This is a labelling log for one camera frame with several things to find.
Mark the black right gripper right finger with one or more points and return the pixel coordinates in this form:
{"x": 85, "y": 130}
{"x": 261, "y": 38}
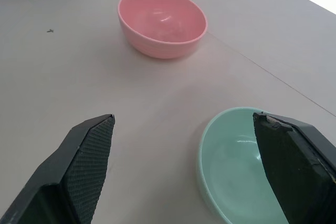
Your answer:
{"x": 296, "y": 171}

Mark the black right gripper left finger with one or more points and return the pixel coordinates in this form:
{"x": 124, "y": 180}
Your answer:
{"x": 78, "y": 171}

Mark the green plastic bowl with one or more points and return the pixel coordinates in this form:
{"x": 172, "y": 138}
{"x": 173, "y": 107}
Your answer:
{"x": 231, "y": 166}

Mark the pink plastic bowl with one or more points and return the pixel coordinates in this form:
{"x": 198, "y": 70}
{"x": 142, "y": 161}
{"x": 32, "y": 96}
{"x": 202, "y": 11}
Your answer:
{"x": 162, "y": 22}

